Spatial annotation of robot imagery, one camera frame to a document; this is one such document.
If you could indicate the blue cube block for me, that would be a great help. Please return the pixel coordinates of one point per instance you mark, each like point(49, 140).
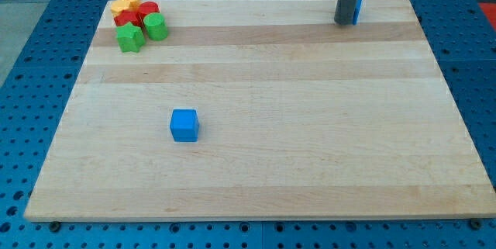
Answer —
point(184, 125)

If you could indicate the blue triangle block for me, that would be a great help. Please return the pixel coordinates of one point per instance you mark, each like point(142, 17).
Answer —
point(356, 12)

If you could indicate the wooden board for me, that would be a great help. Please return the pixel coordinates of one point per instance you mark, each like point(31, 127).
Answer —
point(300, 119)

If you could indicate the green star block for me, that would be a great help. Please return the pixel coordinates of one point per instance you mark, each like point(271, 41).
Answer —
point(130, 38)

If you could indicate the red cylinder block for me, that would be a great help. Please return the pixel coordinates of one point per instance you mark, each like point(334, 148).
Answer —
point(146, 8)

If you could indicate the red star block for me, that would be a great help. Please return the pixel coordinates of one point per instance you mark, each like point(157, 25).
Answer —
point(127, 16)

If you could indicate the yellow star block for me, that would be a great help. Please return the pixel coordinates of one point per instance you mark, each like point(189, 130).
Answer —
point(118, 6)

